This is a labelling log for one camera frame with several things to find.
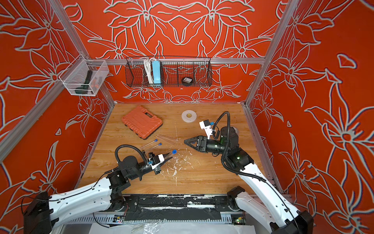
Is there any light blue box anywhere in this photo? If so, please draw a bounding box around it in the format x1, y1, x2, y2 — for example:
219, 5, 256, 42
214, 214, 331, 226
152, 60, 161, 85

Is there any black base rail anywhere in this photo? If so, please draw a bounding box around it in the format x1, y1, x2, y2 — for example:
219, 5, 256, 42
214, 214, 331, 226
98, 194, 246, 224

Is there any white tape roll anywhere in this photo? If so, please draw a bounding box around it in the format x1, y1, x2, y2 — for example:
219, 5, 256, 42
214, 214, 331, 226
181, 110, 197, 123

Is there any orange plastic tool case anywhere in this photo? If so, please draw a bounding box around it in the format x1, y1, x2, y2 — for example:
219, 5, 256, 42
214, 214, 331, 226
121, 105, 163, 140

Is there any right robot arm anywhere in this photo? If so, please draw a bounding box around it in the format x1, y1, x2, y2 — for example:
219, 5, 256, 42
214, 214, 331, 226
184, 111, 314, 234

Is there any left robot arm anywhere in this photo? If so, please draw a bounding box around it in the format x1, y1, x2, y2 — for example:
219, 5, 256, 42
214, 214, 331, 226
21, 144, 177, 234

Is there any black wire basket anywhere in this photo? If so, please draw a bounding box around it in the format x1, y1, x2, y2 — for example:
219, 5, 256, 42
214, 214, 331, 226
125, 56, 213, 88

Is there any small black device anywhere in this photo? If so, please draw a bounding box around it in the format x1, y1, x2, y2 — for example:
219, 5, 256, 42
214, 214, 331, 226
182, 77, 193, 85

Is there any white cable bundle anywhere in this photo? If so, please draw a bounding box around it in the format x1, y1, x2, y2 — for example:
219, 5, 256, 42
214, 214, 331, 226
144, 58, 154, 85

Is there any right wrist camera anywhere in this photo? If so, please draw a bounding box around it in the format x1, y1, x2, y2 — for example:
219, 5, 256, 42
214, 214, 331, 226
199, 120, 214, 139

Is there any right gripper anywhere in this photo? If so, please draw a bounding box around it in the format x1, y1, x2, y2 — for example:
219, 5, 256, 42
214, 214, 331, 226
185, 137, 230, 157

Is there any clear acrylic wall box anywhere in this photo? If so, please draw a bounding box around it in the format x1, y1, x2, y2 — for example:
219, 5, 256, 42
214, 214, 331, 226
58, 54, 109, 97

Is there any green black tool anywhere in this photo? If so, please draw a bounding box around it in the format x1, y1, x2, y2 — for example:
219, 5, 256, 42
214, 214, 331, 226
75, 70, 93, 95

